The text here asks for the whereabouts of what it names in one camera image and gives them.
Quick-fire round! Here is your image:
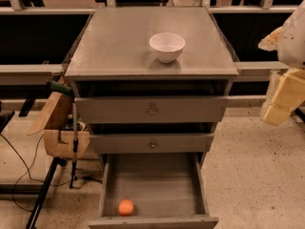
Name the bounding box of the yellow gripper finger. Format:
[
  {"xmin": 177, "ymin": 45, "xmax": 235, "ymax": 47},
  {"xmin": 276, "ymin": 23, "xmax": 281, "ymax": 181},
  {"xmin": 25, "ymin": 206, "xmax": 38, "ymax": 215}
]
[
  {"xmin": 261, "ymin": 105, "xmax": 291, "ymax": 126},
  {"xmin": 272, "ymin": 69, "xmax": 305, "ymax": 110}
]

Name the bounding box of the orange fruit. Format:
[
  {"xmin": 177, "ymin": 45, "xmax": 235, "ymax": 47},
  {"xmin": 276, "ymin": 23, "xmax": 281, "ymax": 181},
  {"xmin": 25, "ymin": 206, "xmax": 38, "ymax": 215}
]
[{"xmin": 118, "ymin": 199, "xmax": 134, "ymax": 216}]

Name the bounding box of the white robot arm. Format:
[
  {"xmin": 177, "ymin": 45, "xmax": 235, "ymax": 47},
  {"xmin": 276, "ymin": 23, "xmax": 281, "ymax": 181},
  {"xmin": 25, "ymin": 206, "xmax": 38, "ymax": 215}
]
[{"xmin": 258, "ymin": 1, "xmax": 305, "ymax": 126}]

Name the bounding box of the grey wooden drawer cabinet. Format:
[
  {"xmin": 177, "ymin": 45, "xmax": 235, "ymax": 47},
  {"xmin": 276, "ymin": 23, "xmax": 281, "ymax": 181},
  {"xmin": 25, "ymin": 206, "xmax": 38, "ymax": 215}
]
[{"xmin": 64, "ymin": 6, "xmax": 240, "ymax": 229}]

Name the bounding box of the grey open bottom drawer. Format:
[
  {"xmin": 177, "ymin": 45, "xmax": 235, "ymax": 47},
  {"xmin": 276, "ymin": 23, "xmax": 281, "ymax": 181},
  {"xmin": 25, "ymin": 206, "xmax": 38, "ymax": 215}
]
[{"xmin": 89, "ymin": 153, "xmax": 218, "ymax": 229}]

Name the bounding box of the grey middle drawer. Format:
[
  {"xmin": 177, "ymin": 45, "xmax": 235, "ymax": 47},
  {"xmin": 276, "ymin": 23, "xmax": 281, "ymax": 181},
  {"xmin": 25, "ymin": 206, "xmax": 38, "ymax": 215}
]
[{"xmin": 90, "ymin": 134, "xmax": 214, "ymax": 154}]

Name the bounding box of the grey top drawer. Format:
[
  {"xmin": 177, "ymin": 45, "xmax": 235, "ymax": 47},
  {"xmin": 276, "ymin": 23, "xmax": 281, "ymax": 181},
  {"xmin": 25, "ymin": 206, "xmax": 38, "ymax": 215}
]
[{"xmin": 75, "ymin": 96, "xmax": 229, "ymax": 123}]

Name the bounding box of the white ceramic bowl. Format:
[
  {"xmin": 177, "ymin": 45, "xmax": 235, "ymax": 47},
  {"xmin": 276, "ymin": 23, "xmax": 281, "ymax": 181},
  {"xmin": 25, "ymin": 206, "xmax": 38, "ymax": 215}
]
[{"xmin": 149, "ymin": 32, "xmax": 186, "ymax": 63}]

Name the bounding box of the black tripod leg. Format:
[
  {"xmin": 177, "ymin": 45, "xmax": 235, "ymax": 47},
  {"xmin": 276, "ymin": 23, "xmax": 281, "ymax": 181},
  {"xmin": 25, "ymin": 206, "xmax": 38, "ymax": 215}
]
[{"xmin": 26, "ymin": 157, "xmax": 61, "ymax": 229}]

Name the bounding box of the green handled grabber stick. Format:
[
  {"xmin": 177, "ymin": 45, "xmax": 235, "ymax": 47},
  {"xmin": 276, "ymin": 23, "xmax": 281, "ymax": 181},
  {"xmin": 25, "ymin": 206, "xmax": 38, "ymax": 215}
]
[{"xmin": 47, "ymin": 80, "xmax": 78, "ymax": 189}]

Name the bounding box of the black floor cable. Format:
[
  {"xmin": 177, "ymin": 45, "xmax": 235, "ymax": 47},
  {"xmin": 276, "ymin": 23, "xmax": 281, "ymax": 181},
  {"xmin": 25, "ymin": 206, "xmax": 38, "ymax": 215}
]
[{"xmin": 0, "ymin": 133, "xmax": 103, "ymax": 213}]

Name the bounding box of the grey metal rail frame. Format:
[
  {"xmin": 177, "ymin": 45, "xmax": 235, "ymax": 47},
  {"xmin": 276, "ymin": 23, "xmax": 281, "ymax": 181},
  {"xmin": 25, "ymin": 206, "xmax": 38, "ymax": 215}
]
[{"xmin": 0, "ymin": 0, "xmax": 305, "ymax": 86}]

